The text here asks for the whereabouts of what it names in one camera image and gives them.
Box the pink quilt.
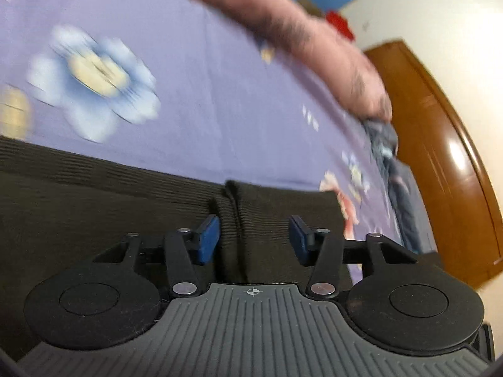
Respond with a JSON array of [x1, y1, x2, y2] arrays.
[[157, 0, 394, 123]]

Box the wooden headboard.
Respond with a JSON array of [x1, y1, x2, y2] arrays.
[[363, 39, 503, 289]]

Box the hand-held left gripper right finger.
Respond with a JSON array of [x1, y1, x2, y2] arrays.
[[289, 216, 418, 298]]

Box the purple floral bedsheet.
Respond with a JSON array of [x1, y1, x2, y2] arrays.
[[0, 0, 441, 276]]

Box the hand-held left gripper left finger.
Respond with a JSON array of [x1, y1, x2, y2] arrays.
[[93, 215, 221, 298]]

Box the black pants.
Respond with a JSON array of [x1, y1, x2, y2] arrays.
[[0, 135, 354, 362]]

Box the red wall ornament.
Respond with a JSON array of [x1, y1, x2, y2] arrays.
[[324, 10, 356, 42]]

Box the grey-blue blanket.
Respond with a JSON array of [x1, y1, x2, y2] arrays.
[[362, 118, 439, 256]]

